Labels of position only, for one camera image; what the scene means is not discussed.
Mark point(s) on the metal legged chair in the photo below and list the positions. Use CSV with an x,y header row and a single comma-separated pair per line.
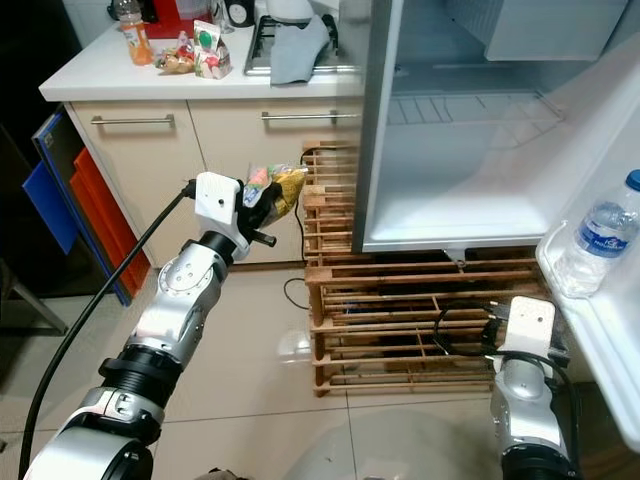
x,y
45,318

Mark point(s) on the clear candy bag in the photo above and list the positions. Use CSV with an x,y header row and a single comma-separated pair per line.
x,y
175,58

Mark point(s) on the wooden slatted rack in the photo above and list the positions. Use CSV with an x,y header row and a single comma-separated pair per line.
x,y
410,310

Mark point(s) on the metal dish tray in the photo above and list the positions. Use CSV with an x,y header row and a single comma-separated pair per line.
x,y
257,50

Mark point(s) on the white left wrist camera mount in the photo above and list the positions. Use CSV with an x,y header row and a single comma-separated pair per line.
x,y
217,200

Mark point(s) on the grey cloth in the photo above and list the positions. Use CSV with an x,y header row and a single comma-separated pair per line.
x,y
295,52

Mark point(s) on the small black round device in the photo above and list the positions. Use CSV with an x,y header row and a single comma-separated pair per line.
x,y
240,12

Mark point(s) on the white mini fridge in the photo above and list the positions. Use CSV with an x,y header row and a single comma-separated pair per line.
x,y
460,190

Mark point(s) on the white kettle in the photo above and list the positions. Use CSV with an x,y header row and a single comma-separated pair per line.
x,y
290,9

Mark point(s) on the white kitchen cabinet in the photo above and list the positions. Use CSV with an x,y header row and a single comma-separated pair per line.
x,y
210,165

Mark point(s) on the white fridge door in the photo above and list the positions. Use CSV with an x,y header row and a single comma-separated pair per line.
x,y
600,330

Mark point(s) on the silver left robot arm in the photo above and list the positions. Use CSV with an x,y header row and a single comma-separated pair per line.
x,y
175,310

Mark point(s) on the clear plastic water bottle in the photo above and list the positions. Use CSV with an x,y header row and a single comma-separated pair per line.
x,y
595,245

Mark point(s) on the snack pouch with green cap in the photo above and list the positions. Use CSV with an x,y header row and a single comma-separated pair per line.
x,y
210,52

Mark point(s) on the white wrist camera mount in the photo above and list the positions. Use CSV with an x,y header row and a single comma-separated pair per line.
x,y
530,325
217,200

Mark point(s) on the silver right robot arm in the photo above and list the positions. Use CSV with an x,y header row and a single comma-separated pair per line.
x,y
530,420

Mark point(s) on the white freezer compartment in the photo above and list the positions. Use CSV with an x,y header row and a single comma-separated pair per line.
x,y
535,28

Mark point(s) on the orange juice bottle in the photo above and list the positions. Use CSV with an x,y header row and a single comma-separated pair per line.
x,y
137,42

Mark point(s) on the colourful snack bag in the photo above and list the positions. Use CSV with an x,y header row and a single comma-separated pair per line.
x,y
290,185

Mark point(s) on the blue folder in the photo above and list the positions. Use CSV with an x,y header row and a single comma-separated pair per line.
x,y
48,208

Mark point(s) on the orange board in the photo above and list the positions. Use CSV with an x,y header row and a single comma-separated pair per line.
x,y
112,230

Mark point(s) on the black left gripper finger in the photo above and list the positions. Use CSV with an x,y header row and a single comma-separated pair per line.
x,y
270,197
292,213

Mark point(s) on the red appliance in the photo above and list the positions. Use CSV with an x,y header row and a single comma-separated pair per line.
x,y
175,15

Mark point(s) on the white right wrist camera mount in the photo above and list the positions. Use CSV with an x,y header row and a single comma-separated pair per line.
x,y
530,325

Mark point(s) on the blue framed dark board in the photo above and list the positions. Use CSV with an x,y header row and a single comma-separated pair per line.
x,y
60,158

